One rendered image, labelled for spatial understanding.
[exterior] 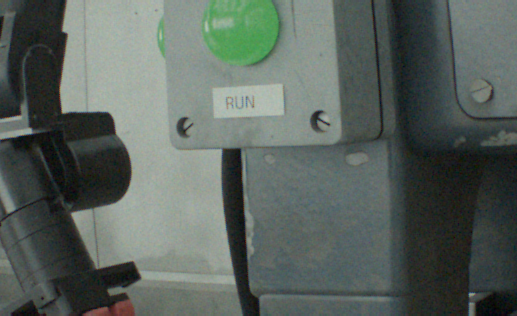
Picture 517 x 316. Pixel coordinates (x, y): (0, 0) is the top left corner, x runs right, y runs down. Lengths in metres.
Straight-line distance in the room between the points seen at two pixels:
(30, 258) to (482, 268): 0.30
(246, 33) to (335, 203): 0.09
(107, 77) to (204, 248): 1.18
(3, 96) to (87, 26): 6.55
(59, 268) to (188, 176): 6.13
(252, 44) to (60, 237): 0.38
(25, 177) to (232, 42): 0.38
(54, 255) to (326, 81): 0.39
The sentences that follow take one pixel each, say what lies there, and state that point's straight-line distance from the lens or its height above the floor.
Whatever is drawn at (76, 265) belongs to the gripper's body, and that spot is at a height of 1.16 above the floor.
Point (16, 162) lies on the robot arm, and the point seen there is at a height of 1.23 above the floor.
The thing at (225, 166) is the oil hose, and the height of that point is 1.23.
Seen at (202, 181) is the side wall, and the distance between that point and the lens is 6.86.
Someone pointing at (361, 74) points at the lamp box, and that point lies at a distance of 0.45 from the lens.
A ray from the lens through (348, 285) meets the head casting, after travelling 0.49.
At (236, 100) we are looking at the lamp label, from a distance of 0.45.
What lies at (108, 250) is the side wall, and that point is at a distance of 7.34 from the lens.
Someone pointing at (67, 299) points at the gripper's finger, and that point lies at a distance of 0.76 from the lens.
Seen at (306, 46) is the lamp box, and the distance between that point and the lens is 0.44.
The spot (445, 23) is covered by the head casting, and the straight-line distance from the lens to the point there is 0.47.
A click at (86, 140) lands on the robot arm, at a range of 0.86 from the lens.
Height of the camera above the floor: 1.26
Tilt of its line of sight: 3 degrees down
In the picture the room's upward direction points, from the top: 3 degrees counter-clockwise
